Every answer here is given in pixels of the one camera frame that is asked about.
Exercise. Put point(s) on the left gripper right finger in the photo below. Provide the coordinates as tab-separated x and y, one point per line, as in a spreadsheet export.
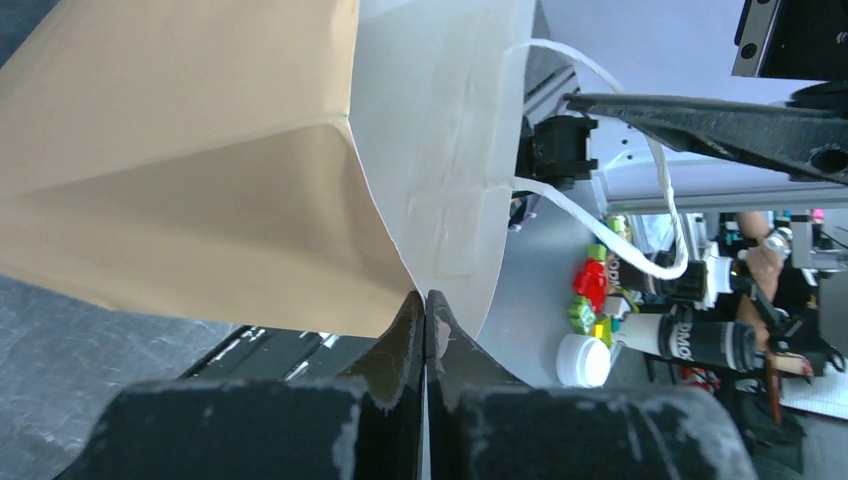
485	423

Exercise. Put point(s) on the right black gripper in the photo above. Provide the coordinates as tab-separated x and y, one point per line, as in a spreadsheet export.
790	40

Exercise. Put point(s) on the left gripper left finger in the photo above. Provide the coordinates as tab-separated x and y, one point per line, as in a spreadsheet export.
364	422

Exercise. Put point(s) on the brown paper bag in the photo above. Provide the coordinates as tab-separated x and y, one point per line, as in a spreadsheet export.
290	164

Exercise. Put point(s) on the white plastic jar lid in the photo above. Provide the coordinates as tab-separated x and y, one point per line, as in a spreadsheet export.
582	362

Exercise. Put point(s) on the colourful toy blocks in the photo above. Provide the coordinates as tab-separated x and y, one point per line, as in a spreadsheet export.
600	303

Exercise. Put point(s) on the dark sleeved paper cup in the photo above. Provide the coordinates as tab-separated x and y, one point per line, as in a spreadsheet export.
676	335

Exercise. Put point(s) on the person in background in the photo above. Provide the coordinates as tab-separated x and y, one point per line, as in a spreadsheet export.
787	289

